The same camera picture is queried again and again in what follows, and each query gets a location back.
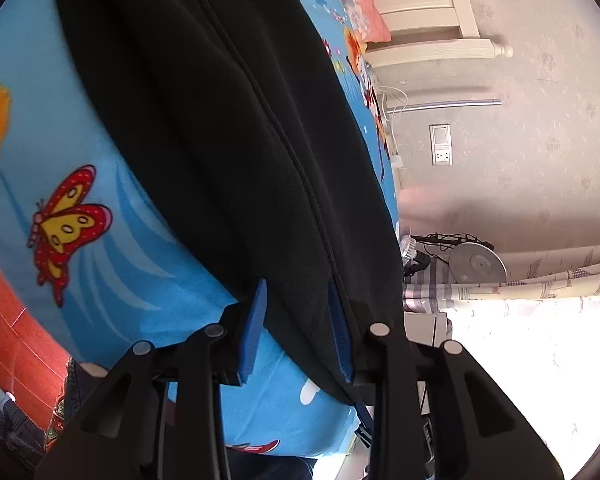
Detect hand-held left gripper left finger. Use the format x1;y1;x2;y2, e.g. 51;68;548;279
34;279;269;480

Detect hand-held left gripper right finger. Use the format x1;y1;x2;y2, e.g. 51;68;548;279
328;284;566;480

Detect black pants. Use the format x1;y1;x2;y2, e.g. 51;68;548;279
50;0;406;406

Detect striped grey cloth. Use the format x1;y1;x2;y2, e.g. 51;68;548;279
404;259;454;314

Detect small white fan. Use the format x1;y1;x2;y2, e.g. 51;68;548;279
400;234;419;267

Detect blue printed blanket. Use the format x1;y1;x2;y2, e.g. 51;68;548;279
0;0;401;458

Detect round silver disc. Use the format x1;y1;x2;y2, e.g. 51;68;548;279
448;242;508;285

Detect patterned garment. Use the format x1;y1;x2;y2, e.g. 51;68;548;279
44;357;106;455

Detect dark shoe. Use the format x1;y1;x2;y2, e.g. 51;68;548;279
0;385;47;472

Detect pink pillow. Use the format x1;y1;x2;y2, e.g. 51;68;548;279
325;0;392;44

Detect blue strap with buckle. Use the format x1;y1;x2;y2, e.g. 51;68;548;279
355;402;377;447

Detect black cable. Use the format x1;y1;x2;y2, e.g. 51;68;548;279
412;232;496;252

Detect white cable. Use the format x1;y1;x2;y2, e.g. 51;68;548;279
375;85;412;169

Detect white wall socket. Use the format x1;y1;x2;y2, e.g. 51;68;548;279
428;123;454;167

